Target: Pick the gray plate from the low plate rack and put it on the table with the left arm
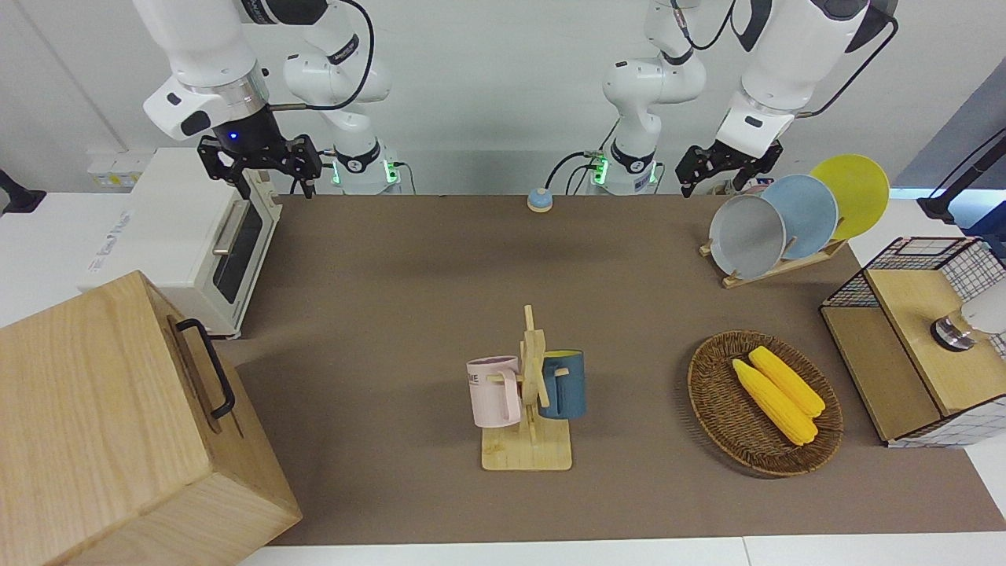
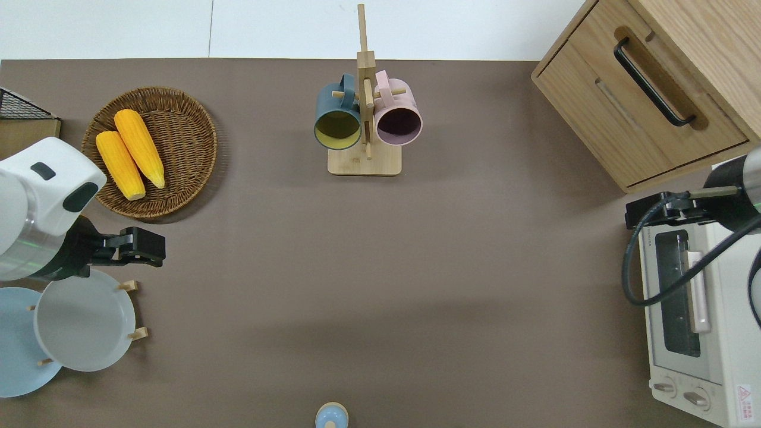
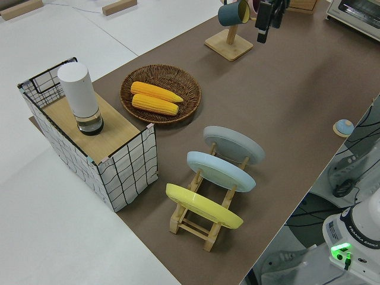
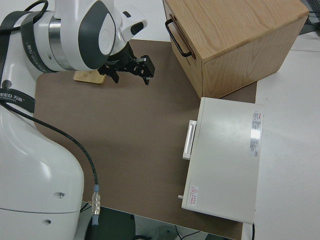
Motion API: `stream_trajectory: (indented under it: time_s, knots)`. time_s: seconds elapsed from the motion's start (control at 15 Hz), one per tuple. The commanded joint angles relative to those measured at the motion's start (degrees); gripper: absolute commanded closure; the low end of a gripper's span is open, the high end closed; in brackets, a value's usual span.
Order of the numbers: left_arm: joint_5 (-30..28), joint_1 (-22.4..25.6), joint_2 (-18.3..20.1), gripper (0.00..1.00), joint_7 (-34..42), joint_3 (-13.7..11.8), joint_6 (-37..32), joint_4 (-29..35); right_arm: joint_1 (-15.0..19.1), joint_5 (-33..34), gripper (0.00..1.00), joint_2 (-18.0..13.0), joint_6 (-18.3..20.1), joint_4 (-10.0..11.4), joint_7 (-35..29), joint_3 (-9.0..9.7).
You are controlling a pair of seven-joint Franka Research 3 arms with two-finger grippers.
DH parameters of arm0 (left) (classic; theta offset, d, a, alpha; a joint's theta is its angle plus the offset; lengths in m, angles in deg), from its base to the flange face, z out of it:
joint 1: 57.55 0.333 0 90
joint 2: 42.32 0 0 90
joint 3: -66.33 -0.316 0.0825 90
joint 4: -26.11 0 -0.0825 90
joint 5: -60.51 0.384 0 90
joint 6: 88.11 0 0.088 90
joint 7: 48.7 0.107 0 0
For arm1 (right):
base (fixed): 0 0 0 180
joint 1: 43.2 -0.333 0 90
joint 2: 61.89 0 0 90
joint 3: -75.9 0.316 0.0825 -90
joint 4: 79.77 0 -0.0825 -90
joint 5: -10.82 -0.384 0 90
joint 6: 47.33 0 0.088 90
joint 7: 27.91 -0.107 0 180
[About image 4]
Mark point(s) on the wooden mug stand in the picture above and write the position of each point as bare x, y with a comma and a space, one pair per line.
87, 77

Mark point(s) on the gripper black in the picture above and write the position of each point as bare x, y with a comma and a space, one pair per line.
122, 60

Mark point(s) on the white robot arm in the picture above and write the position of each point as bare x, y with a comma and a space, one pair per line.
37, 175

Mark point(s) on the white toaster oven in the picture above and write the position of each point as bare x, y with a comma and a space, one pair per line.
225, 155

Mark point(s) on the wooden drawer box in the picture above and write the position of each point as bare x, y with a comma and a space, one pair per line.
237, 30

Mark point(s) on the brown table mat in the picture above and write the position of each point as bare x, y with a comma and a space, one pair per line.
125, 125

